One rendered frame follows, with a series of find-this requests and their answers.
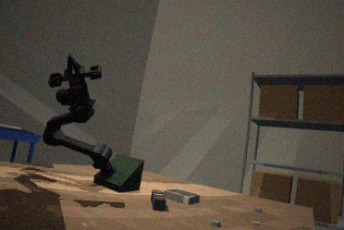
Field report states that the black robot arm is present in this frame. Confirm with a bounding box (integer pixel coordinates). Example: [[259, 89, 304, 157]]
[[43, 81, 116, 178]]

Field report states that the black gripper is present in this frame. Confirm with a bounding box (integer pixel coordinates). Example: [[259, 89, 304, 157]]
[[48, 55, 102, 88]]

